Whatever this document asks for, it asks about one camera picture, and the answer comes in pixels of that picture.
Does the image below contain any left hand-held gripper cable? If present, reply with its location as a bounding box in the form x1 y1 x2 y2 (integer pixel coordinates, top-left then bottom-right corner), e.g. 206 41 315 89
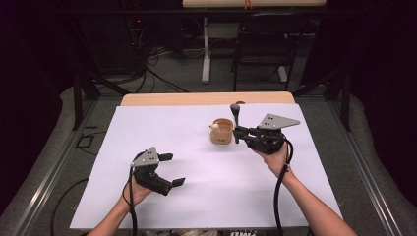
122 166 139 236

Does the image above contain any white table sheet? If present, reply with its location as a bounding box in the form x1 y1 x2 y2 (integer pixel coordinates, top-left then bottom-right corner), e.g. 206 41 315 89
69 102 346 230

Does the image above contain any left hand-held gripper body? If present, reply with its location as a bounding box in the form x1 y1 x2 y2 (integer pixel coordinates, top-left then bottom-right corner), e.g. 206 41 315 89
130 146 175 197

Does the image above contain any grey metal floor rail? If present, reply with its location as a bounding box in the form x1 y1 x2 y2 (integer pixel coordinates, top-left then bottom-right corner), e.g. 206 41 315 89
328 97 404 236
13 97 99 236

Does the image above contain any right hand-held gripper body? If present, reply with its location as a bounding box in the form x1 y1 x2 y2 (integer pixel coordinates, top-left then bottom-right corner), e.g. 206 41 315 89
247 113 301 155

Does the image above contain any round wooden brush holder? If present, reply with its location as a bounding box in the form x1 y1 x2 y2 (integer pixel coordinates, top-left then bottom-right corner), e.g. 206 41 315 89
209 117 235 146

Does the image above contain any hand-held gripper cable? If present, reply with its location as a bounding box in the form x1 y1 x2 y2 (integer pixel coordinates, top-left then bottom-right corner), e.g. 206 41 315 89
273 137 295 236
122 166 139 236

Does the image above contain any wooden desk with white legs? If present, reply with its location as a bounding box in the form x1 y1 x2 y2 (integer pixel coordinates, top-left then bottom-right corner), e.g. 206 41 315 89
181 0 328 85

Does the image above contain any dark computer tower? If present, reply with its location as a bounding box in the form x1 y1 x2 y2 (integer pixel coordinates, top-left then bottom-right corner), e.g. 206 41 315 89
78 16 146 75

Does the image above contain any black folding chair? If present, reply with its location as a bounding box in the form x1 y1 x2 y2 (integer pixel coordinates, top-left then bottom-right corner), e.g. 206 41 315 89
230 12 311 92

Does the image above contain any right hand-held gripper cable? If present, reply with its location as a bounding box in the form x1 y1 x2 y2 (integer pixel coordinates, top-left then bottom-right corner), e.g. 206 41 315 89
273 137 295 236

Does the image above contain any person's left hand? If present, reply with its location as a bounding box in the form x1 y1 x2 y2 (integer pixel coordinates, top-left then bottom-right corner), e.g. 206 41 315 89
123 176 153 207

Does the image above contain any black metal stand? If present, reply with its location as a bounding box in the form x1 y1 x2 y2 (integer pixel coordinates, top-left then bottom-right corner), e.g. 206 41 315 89
72 70 131 132
293 68 352 132

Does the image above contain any bundle of floor cables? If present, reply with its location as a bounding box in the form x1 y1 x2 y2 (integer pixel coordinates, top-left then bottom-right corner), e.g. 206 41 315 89
111 45 191 94

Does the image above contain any black metal crossbar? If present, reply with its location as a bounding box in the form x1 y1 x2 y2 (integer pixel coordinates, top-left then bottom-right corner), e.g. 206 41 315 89
58 9 328 16

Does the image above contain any black floor cable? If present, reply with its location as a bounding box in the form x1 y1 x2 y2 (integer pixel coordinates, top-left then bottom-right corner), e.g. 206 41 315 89
49 177 89 236

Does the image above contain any person's right hand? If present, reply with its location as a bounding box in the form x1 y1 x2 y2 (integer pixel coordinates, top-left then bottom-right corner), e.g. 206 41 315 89
254 144 291 180

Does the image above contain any black makeup brush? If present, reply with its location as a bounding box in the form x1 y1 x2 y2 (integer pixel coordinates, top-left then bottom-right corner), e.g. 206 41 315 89
229 102 241 145

